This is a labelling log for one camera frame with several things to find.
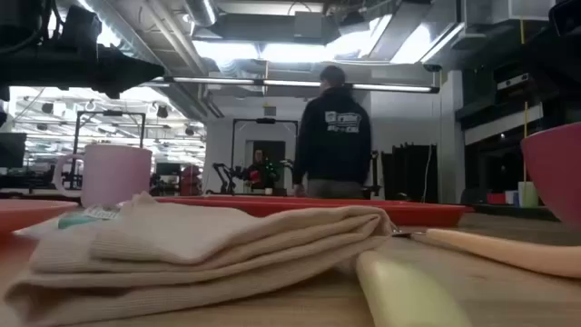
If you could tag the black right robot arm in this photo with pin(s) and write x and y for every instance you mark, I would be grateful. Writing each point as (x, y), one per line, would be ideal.
(567, 13)

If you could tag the lilac plastic mug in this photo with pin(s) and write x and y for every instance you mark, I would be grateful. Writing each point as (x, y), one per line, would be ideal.
(113, 175)

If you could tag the red plastic tray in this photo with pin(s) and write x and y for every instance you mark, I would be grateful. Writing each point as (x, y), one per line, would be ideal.
(431, 215)

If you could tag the black computer monitor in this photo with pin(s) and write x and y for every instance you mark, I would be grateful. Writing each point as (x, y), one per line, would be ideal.
(11, 150)

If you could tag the white and blue box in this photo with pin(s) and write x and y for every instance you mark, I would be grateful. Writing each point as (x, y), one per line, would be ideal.
(512, 198)

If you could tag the red rounded background object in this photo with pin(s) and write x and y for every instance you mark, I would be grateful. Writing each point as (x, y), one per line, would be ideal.
(190, 181)

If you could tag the magenta plastic bowl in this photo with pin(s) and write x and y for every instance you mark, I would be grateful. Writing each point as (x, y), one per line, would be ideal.
(558, 177)

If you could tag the standing person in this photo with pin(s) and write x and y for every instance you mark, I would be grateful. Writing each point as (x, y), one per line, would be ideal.
(333, 141)

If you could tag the pale green cylinder container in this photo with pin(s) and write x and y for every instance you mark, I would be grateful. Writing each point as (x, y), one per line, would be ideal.
(528, 194)

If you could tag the salmon pink plate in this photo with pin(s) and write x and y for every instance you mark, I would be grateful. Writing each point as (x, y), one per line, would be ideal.
(27, 213)

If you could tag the small red box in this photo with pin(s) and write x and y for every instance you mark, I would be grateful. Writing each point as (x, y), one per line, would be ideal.
(495, 198)

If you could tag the black background robot arm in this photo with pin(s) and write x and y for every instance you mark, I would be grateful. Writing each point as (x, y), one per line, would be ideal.
(227, 179)

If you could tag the black folding screen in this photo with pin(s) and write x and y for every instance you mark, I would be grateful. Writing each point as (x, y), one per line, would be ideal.
(408, 172)

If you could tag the long ceiling light bar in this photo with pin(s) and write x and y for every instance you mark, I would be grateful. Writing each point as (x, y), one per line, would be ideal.
(218, 81)

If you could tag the silver ventilation duct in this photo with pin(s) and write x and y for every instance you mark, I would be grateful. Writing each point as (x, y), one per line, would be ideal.
(199, 11)

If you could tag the beige cloth napkin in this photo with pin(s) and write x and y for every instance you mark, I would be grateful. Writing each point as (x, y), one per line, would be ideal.
(181, 254)

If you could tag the seated person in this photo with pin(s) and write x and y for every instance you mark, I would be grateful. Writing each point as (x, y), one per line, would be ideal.
(261, 175)

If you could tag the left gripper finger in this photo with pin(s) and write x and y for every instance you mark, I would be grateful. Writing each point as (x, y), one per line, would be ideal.
(127, 61)
(122, 82)

